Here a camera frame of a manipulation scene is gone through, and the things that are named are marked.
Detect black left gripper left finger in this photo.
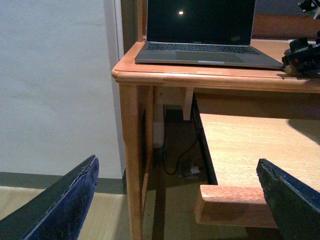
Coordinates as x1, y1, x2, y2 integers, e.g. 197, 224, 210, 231
0, 155, 99, 240

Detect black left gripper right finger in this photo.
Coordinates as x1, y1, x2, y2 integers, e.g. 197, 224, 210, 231
256, 158, 320, 240

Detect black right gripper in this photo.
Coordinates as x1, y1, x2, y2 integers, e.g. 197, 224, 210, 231
281, 0, 320, 76

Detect wooden pull-out keyboard tray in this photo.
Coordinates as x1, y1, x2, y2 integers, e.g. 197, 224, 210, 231
194, 94, 320, 228

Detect grey open laptop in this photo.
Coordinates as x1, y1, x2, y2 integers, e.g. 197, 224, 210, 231
135, 0, 284, 70

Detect grey power strip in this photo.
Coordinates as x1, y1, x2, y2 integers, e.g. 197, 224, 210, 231
180, 164, 201, 179

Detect wooden desk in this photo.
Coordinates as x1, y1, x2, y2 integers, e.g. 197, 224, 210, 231
111, 0, 320, 240

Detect black floor cable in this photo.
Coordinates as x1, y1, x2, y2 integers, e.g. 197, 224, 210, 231
162, 104, 200, 175

